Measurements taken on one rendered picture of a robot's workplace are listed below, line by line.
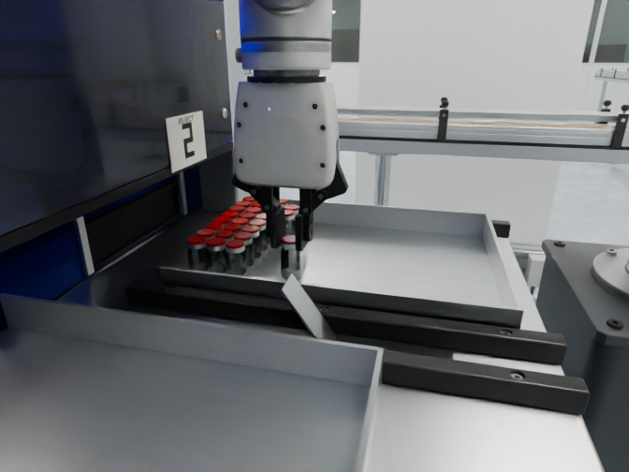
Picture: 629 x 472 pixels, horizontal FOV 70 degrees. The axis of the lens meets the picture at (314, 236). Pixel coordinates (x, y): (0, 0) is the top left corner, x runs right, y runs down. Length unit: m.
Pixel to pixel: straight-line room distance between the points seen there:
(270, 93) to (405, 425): 0.30
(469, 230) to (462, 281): 0.15
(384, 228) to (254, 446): 0.42
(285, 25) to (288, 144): 0.10
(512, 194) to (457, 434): 1.81
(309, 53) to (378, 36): 1.59
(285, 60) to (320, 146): 0.08
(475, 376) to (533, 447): 0.05
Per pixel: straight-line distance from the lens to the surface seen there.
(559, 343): 0.41
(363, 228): 0.65
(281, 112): 0.43
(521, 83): 2.02
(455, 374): 0.35
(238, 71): 0.71
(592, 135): 1.46
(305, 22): 0.41
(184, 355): 0.40
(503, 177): 2.07
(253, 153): 0.44
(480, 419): 0.35
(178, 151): 0.55
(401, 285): 0.50
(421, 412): 0.34
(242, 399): 0.35
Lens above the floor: 1.11
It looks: 22 degrees down
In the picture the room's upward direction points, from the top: straight up
